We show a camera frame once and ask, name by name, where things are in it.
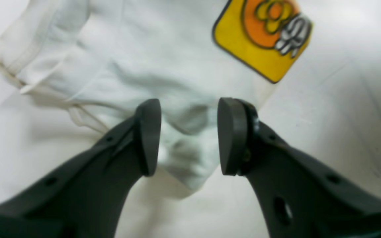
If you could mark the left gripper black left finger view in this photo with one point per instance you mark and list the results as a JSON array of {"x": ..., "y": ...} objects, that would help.
[{"x": 84, "y": 197}]

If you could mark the white T-shirt with yellow print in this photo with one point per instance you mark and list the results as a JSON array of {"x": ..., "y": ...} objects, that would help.
[{"x": 313, "y": 66}]

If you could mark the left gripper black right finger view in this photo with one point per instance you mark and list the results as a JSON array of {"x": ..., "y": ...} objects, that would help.
[{"x": 300, "y": 197}]

